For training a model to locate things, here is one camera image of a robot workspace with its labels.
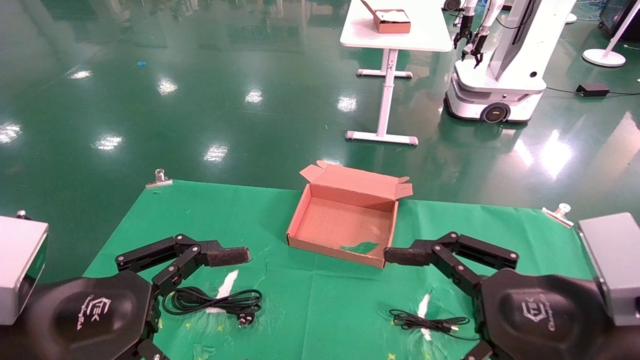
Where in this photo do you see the dark panel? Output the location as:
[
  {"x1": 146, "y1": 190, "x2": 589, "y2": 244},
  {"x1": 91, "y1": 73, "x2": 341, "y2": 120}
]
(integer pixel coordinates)
[{"x1": 599, "y1": 0, "x2": 640, "y2": 42}]

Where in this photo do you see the black power cord with plug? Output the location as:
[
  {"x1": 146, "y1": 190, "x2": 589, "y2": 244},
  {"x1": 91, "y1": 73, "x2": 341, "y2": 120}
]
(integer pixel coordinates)
[{"x1": 161, "y1": 286, "x2": 263, "y2": 328}]

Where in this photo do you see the white stand with round base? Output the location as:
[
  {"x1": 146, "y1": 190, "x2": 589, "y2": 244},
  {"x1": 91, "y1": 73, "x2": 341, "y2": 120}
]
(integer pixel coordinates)
[{"x1": 582, "y1": 0, "x2": 640, "y2": 68}]

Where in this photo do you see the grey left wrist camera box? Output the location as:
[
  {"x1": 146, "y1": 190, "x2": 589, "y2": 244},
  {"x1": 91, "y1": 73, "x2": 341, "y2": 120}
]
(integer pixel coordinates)
[{"x1": 0, "y1": 216, "x2": 49, "y2": 326}]

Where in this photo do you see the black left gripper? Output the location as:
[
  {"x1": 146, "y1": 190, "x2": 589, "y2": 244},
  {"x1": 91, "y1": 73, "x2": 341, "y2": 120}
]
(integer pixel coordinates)
[{"x1": 0, "y1": 233, "x2": 251, "y2": 360}]

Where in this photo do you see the black power adapter brick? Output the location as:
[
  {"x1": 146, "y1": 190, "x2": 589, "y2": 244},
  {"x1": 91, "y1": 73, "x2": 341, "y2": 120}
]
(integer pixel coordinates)
[{"x1": 576, "y1": 83, "x2": 611, "y2": 98}]

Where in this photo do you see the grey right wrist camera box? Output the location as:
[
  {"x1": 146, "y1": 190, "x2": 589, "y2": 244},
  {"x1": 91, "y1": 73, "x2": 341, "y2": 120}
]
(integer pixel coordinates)
[{"x1": 576, "y1": 212, "x2": 640, "y2": 327}]

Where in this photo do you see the small filled cardboard box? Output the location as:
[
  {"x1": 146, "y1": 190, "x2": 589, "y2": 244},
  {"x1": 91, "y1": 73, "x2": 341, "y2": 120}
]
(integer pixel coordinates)
[{"x1": 360, "y1": 0, "x2": 412, "y2": 35}]

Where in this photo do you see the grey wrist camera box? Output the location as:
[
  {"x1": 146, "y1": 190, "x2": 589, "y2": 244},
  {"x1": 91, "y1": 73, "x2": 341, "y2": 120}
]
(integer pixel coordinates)
[
  {"x1": 0, "y1": 216, "x2": 49, "y2": 326},
  {"x1": 576, "y1": 212, "x2": 640, "y2": 327}
]

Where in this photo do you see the white wheeled idle robot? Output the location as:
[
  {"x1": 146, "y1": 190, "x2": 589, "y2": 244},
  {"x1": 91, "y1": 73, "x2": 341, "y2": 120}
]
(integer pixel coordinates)
[{"x1": 444, "y1": 0, "x2": 578, "y2": 124}]

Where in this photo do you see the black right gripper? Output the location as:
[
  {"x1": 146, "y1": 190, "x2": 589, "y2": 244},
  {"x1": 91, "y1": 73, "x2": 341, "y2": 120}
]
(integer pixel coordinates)
[{"x1": 384, "y1": 231, "x2": 640, "y2": 360}]

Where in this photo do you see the white table with legs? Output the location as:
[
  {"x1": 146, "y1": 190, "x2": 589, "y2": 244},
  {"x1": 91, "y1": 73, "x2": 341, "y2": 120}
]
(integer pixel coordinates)
[{"x1": 340, "y1": 0, "x2": 453, "y2": 146}]

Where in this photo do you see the thin black USB cable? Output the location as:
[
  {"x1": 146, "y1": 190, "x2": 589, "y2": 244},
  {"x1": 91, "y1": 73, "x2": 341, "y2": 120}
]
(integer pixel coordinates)
[{"x1": 389, "y1": 309, "x2": 481, "y2": 342}]

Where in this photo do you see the black gripper of idle robot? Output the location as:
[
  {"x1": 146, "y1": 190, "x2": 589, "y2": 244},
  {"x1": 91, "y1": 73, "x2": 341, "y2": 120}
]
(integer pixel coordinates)
[
  {"x1": 467, "y1": 27, "x2": 490, "y2": 69},
  {"x1": 453, "y1": 14, "x2": 475, "y2": 51}
]

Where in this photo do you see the black adapter floor cable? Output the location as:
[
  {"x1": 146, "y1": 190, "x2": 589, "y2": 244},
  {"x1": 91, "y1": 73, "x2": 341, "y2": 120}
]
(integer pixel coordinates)
[{"x1": 545, "y1": 86, "x2": 640, "y2": 97}]

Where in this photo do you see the open brown cardboard box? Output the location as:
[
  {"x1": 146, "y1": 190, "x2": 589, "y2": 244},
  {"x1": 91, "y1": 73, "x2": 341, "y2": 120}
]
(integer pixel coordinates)
[{"x1": 286, "y1": 160, "x2": 414, "y2": 269}]

